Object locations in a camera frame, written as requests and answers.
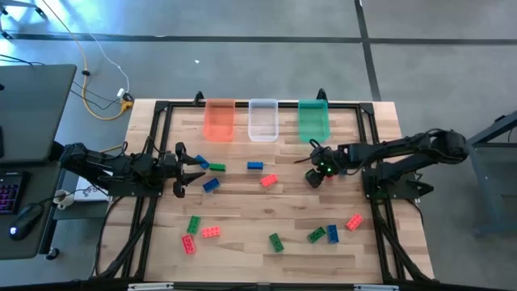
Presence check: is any grey metal cart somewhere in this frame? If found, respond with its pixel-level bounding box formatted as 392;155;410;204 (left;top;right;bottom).
467;111;517;238

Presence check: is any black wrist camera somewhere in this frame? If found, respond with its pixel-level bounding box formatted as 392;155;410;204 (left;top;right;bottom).
161;152;178;175
316;158;338;178

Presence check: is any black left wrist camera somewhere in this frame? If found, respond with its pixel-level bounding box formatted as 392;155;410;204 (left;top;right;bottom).
161;152;178;175

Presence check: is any white cup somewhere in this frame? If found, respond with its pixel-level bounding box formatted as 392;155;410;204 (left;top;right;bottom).
53;188;76;210

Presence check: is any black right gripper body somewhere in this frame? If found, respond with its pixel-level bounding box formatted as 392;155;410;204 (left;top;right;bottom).
310;145;348;177

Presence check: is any grey metal stand leg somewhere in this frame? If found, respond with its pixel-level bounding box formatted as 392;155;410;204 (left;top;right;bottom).
0;0;48;21

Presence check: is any white cable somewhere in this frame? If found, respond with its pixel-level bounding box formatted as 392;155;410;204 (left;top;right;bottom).
85;31;131;96

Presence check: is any backlit black keyboard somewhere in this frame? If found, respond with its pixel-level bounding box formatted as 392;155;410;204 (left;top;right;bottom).
0;171;30;215

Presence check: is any white paper sheet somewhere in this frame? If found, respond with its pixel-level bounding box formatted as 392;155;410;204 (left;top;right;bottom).
74;176;111;202

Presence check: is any dark grey desk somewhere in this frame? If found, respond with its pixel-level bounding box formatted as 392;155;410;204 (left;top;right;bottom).
0;139;66;260

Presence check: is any yellow cable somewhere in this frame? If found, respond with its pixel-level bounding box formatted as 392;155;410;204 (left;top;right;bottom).
40;0;134;121

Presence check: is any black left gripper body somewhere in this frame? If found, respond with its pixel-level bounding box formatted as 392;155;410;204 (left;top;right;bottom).
160;141;191;199

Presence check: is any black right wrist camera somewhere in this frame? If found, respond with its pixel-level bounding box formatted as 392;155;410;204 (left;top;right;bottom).
316;158;338;178

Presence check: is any black floor cable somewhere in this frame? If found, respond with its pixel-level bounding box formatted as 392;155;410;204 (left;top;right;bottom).
69;79;127;112

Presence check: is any translucent orange plastic bin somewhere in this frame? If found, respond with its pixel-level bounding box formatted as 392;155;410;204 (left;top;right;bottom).
203;98;236;143

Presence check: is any silver edge bracket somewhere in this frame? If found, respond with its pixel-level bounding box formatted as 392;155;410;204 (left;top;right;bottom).
128;282;174;291
354;284;399;291

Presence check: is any black computer mouse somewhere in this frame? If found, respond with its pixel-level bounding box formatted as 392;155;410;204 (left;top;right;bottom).
8;203;44;242

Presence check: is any clear plastic bin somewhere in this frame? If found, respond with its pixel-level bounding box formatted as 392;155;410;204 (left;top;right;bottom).
247;98;280;143

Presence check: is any translucent green plastic bin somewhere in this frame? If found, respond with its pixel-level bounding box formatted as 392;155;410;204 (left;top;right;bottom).
297;99;331;144

